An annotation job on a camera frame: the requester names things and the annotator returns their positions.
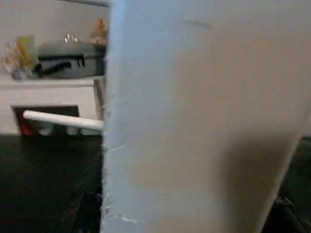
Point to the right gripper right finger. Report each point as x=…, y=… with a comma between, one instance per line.
x=291, y=216

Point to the yellow paper packet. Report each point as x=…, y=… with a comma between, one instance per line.
x=26, y=51

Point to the small cream figurine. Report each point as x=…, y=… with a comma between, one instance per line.
x=99, y=31

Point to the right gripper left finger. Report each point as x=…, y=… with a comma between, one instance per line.
x=93, y=208

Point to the white glass-door cabinet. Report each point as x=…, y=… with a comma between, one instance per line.
x=48, y=92

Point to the white plastic table leg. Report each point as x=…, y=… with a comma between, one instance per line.
x=63, y=120
x=194, y=109

